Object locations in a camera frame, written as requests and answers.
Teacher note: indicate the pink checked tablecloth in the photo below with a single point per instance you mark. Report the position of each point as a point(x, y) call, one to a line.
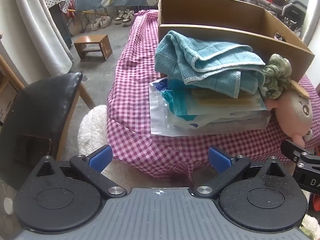
point(132, 80)

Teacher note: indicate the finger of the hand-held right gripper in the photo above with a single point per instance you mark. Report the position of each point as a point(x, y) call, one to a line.
point(297, 153)

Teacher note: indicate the pink plush toy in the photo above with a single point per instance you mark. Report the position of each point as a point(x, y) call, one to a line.
point(292, 115)

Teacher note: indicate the teal towel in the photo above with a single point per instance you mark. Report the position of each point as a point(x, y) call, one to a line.
point(200, 57)

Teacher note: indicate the small wooden stool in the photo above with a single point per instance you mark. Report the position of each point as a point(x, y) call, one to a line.
point(92, 45)

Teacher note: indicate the brown cardboard box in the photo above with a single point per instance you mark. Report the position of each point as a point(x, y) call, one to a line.
point(225, 12)

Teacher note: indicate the white fluffy cushion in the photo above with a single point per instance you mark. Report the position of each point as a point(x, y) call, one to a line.
point(92, 127)

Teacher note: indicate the white and brown sneaker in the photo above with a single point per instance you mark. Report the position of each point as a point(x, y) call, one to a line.
point(128, 18)
point(120, 17)

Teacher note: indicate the white curtain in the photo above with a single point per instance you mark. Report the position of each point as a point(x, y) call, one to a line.
point(37, 30)

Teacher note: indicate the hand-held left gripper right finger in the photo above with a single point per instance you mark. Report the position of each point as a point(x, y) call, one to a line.
point(219, 160)

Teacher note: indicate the wheelchair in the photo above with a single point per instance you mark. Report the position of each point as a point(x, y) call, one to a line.
point(292, 10)

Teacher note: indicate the green scrunchie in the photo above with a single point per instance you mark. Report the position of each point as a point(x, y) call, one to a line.
point(276, 77)

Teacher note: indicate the white printed packet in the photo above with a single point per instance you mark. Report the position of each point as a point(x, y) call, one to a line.
point(160, 121)

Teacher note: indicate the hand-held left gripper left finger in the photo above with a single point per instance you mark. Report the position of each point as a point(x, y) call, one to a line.
point(100, 158)

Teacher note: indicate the black chair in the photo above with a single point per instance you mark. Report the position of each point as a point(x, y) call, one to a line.
point(42, 105)

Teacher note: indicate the cotton swab bag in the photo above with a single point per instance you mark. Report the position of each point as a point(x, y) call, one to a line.
point(225, 101)

